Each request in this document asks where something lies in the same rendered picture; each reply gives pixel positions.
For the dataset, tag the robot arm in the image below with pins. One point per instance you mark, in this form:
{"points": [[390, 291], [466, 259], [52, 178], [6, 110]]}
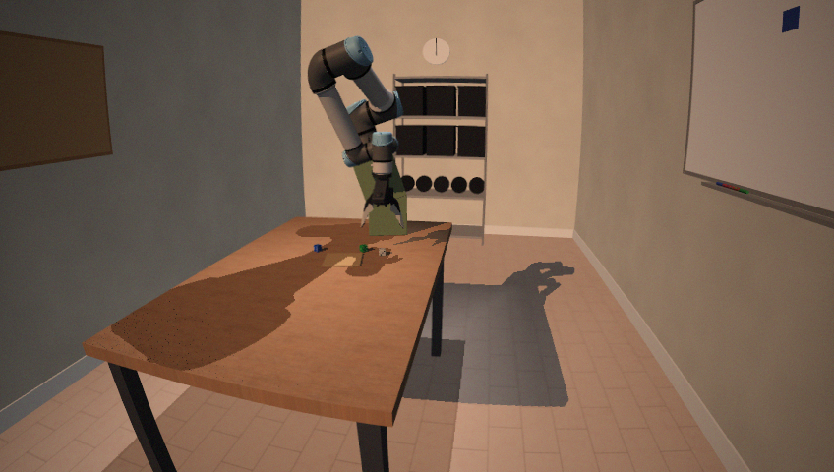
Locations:
{"points": [[351, 58]]}

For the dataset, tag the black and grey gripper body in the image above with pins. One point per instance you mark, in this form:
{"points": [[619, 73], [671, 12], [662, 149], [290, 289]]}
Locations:
{"points": [[390, 192]]}

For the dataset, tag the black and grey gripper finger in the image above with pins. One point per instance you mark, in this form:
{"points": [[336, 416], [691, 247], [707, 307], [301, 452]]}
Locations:
{"points": [[369, 206], [396, 210]]}

